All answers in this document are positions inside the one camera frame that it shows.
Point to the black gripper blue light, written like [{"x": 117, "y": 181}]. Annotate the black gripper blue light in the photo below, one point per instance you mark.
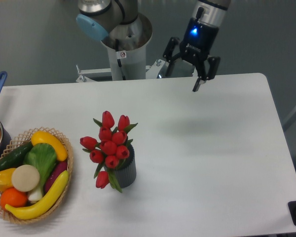
[{"x": 195, "y": 49}]

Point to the orange fruit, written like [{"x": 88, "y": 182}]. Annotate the orange fruit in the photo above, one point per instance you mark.
[{"x": 13, "y": 197}]

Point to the green leafy bok choy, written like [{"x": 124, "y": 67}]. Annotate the green leafy bok choy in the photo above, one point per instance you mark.
[{"x": 43, "y": 157}]

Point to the dark grey ribbed vase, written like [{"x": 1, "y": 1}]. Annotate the dark grey ribbed vase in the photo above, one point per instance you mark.
[{"x": 126, "y": 175}]

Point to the red tulip bouquet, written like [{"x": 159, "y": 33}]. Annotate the red tulip bouquet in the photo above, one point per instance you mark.
[{"x": 111, "y": 149}]

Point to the purple sweet potato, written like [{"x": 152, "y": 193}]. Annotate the purple sweet potato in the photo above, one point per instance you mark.
[{"x": 59, "y": 168}]

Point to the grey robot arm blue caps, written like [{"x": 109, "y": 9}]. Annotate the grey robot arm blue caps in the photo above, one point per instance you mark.
[{"x": 125, "y": 33}]

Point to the yellow banana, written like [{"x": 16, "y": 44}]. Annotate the yellow banana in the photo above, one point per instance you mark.
[{"x": 42, "y": 206}]

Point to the green cucumber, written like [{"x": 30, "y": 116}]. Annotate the green cucumber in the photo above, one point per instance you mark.
[{"x": 15, "y": 158}]

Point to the yellow bell pepper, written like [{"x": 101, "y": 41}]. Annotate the yellow bell pepper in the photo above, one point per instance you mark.
[{"x": 6, "y": 179}]

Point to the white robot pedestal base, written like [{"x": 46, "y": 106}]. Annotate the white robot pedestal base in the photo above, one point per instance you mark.
[{"x": 131, "y": 65}]

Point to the beige round disc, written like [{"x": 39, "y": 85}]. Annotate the beige round disc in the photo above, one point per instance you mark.
[{"x": 25, "y": 178}]

